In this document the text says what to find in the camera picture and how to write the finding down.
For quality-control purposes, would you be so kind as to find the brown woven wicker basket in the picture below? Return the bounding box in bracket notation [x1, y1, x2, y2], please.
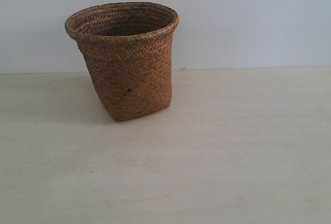
[65, 2, 179, 122]

